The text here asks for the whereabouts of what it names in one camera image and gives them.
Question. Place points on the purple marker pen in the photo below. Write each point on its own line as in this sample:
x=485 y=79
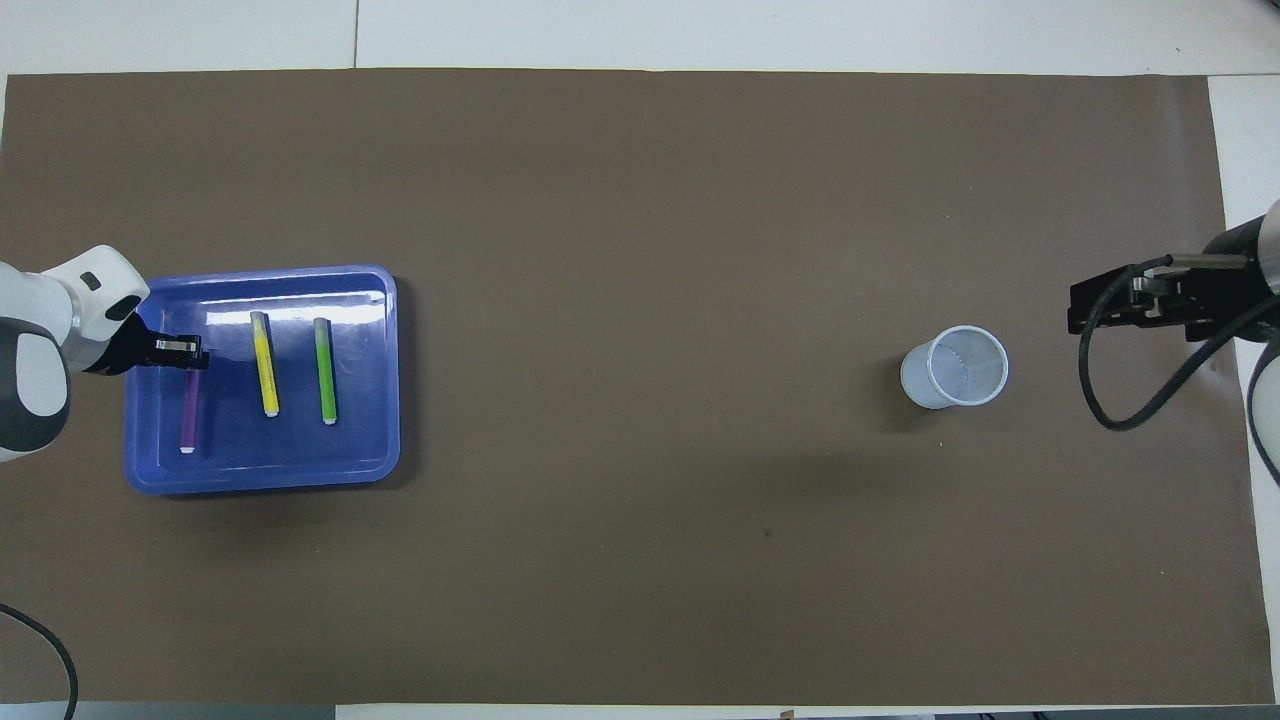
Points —
x=189 y=415

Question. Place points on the green marker pen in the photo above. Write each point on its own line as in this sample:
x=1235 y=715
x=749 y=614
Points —
x=325 y=375

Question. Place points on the clear plastic cup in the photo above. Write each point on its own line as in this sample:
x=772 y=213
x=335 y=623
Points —
x=925 y=385

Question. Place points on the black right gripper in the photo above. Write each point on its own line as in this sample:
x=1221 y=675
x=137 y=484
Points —
x=1230 y=290

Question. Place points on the blue plastic tray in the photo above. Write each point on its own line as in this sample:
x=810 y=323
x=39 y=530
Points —
x=350 y=450

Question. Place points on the yellow marker pen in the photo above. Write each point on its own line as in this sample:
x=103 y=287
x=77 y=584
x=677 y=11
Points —
x=265 y=370

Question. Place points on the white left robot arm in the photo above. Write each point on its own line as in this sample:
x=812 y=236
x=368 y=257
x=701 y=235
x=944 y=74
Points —
x=25 y=375

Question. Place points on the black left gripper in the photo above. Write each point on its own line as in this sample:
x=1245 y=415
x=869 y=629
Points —
x=132 y=348

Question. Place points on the brown table mat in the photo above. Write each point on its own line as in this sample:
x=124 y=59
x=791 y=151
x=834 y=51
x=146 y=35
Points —
x=640 y=250

